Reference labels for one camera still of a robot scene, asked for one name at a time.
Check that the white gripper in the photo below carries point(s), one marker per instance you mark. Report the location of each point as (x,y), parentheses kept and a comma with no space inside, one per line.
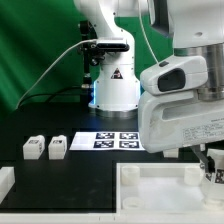
(179,120)

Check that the white square table top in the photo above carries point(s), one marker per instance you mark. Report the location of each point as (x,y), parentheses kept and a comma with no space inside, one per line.
(163,187)

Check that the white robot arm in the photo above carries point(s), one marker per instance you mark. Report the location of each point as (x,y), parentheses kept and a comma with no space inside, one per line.
(137,34)

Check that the white sheet with markers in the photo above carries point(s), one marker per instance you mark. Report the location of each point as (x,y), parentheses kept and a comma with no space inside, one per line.
(106,141)

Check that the white left obstacle block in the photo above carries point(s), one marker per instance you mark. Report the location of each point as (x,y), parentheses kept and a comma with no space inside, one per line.
(7,180)

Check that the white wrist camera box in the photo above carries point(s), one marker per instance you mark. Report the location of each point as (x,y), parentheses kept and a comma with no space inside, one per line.
(175,74)

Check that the black camera on stand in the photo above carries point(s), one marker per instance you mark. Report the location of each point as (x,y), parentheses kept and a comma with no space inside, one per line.
(91,55)

